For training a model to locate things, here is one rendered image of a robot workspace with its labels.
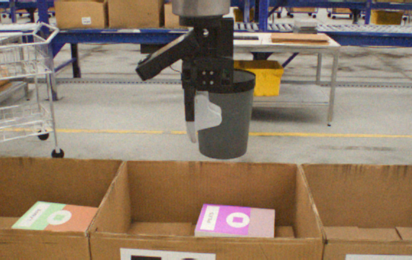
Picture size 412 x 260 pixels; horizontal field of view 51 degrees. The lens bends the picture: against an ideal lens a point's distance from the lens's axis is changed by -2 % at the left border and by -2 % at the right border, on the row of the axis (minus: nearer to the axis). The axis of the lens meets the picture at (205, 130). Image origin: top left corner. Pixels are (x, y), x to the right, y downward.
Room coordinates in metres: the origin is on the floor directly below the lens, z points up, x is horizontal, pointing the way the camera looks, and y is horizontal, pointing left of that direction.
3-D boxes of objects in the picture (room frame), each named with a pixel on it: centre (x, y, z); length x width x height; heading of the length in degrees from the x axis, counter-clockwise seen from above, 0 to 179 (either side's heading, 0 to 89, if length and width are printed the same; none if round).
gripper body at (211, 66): (0.70, 0.00, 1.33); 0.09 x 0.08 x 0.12; 89
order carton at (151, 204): (0.74, -0.01, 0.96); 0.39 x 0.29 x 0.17; 87
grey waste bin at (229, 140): (3.37, -0.14, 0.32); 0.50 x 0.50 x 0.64
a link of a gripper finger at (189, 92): (0.68, 0.03, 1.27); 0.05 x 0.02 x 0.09; 179
